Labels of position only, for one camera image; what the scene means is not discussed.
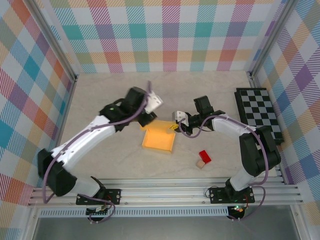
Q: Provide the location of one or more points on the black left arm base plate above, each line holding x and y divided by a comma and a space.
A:
113, 196

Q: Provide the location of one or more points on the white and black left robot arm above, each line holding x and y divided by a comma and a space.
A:
85, 140

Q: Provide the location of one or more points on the black and grey checkerboard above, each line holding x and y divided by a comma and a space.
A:
260, 107

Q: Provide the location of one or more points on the aluminium frame post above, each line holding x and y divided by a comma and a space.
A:
271, 37
54, 41

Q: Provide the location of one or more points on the red block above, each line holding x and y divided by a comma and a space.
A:
205, 156

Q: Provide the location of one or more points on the small controller circuit board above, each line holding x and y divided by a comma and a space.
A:
98, 212
238, 209

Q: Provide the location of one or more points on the aluminium side rail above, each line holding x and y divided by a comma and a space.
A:
281, 178
68, 105

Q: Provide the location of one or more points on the yellow paper box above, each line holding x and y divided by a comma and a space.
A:
158, 138

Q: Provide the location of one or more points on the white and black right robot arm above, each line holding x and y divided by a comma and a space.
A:
250, 155

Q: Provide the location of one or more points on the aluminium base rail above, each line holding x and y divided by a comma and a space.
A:
162, 192

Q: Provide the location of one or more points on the small wooden cube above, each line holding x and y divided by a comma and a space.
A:
200, 164

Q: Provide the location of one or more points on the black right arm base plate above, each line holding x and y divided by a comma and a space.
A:
217, 195

